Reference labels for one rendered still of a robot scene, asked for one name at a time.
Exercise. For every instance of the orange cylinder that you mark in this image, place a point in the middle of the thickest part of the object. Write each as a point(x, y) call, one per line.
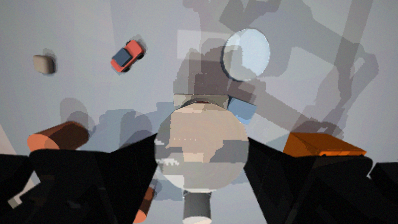
point(145, 206)
point(66, 136)

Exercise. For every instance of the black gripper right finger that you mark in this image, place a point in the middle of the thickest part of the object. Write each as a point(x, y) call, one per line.
point(280, 182)

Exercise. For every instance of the red toy car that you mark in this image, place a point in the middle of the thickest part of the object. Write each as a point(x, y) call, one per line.
point(127, 55)

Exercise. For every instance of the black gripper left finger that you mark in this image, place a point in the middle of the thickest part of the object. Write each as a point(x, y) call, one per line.
point(122, 176)

